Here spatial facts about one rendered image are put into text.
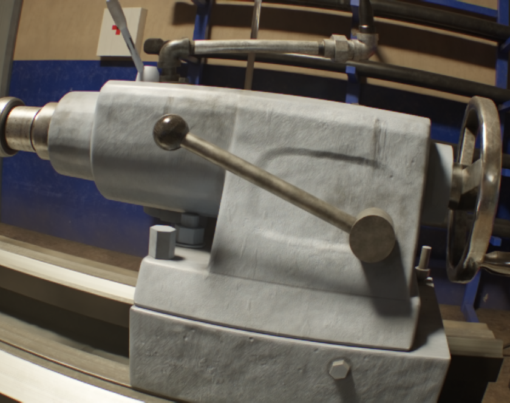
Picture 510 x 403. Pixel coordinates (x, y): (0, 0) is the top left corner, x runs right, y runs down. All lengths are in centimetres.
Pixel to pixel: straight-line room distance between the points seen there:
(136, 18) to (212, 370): 348
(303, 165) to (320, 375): 21
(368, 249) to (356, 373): 13
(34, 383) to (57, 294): 36
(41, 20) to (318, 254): 407
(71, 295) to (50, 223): 351
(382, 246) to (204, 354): 20
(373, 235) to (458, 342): 38
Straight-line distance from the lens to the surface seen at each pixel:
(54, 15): 445
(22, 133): 78
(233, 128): 60
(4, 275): 102
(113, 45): 398
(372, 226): 53
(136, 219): 407
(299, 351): 56
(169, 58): 85
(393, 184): 58
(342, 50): 87
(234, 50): 86
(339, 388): 58
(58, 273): 97
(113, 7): 76
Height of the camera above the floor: 115
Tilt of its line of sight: 9 degrees down
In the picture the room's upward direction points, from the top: 7 degrees clockwise
